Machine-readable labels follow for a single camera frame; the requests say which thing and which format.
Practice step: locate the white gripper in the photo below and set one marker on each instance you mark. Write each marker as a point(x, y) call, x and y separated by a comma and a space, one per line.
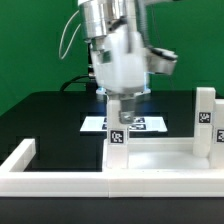
point(122, 67)

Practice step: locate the white desk top tray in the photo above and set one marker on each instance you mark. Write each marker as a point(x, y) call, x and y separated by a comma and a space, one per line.
point(165, 155)

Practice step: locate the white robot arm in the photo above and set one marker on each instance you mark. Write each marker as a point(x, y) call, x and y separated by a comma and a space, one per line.
point(99, 18)

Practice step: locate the marker tag sheet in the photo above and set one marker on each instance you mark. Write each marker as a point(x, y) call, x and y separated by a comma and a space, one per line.
point(141, 124)

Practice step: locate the white U-shaped fence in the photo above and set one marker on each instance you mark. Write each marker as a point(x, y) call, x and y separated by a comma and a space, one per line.
point(15, 181)

